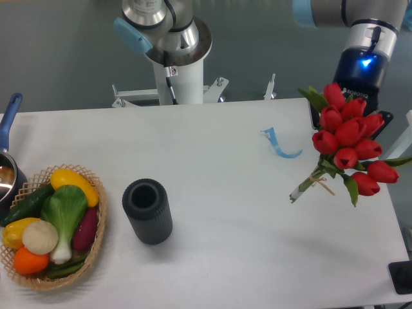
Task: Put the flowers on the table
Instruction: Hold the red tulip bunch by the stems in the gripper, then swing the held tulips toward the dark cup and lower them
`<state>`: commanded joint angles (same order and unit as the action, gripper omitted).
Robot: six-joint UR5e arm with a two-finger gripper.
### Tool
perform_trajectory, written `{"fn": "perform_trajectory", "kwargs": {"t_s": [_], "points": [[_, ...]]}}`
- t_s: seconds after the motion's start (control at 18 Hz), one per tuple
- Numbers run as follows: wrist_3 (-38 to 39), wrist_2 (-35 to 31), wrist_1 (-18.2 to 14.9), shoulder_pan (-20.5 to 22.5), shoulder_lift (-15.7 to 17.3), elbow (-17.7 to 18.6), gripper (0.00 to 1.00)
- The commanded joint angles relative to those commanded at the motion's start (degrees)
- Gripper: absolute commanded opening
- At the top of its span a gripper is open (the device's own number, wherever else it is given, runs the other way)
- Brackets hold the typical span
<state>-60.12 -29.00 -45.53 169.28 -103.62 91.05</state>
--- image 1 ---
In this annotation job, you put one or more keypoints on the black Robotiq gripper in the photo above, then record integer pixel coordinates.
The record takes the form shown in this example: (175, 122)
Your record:
(360, 74)

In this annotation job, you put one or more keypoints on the red tulip bouquet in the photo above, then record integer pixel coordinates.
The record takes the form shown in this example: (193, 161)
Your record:
(344, 141)

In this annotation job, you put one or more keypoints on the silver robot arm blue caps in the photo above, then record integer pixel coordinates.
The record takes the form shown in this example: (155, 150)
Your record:
(176, 42)

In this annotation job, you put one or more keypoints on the blue ribbon strip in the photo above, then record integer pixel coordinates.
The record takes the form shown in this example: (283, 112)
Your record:
(272, 137)

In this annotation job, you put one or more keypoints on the black device at edge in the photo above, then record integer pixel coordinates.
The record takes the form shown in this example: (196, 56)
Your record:
(400, 273)

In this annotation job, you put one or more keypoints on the dark grey ribbed vase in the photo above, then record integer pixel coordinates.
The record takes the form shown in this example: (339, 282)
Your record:
(146, 206)

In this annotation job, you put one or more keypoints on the purple sweet potato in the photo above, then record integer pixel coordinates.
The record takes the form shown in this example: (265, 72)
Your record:
(85, 234)

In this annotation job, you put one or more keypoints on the yellow squash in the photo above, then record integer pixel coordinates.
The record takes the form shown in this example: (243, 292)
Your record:
(64, 176)

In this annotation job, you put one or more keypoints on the green bok choy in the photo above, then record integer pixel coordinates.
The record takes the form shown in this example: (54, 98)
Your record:
(64, 209)

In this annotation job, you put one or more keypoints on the green bean pods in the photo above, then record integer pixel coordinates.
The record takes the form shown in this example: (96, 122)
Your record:
(66, 269)

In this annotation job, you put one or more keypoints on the dark green cucumber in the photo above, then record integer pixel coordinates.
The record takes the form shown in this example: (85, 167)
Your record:
(30, 206)

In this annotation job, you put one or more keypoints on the cream garlic bulb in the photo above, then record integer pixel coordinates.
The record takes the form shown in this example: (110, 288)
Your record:
(40, 237)

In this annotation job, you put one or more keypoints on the woven wicker basket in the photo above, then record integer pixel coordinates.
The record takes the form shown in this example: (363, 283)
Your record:
(39, 281)

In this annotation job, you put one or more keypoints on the orange fruit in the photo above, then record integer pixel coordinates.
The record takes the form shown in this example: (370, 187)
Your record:
(28, 263)

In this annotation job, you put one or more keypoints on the yellow bell pepper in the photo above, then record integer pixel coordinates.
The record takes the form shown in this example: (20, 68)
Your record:
(13, 232)

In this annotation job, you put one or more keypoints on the white frame post right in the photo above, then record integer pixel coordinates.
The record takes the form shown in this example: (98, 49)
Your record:
(402, 143)

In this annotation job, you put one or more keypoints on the metal base bracket right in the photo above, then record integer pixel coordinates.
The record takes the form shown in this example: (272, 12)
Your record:
(214, 93)

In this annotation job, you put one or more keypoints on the metal base bracket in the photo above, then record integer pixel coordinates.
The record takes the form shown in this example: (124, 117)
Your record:
(134, 98)
(214, 93)

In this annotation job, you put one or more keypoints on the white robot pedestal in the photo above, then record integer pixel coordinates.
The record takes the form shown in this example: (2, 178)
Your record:
(182, 83)

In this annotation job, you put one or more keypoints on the metal base bracket left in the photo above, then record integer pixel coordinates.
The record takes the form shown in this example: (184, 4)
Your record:
(134, 98)

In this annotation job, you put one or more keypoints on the blue handled saucepan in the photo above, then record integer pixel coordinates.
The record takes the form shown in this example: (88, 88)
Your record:
(12, 178)

